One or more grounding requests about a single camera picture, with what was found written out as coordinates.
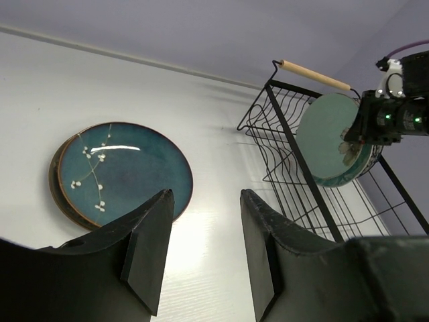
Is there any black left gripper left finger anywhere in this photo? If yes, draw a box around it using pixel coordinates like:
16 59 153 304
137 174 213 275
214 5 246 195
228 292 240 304
1 190 174 321

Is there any mint green flower plate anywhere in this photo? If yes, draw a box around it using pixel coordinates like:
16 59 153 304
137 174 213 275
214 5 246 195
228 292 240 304
296 93 362 179

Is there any black wire dish rack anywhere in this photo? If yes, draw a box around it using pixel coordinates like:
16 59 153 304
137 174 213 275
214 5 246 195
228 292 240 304
238 77 428 242

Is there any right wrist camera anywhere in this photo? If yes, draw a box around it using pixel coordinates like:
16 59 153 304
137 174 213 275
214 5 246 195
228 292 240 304
375 57 405 99

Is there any dark blue blossom plate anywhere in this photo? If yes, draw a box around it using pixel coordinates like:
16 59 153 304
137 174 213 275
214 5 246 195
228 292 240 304
58 121 194 227

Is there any red teal flower plate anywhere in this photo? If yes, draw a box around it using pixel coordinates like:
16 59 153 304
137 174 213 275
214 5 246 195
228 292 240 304
312 144 373 188

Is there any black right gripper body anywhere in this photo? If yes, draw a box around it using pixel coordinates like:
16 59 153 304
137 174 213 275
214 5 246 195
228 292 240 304
345 90 407 145

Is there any blue white floral plate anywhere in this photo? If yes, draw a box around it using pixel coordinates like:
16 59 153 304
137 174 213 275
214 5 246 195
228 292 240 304
361 145 384 176

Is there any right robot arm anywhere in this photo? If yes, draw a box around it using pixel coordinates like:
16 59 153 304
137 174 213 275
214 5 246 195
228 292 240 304
344 51 428 146

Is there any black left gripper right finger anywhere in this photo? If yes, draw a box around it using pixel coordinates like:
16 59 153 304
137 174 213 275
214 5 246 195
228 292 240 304
240 189 428 321

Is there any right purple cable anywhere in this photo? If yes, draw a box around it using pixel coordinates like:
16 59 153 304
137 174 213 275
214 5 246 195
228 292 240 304
385 40 429 60

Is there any grey deer plate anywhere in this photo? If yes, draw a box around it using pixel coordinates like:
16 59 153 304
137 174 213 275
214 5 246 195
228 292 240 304
48 136 99 231

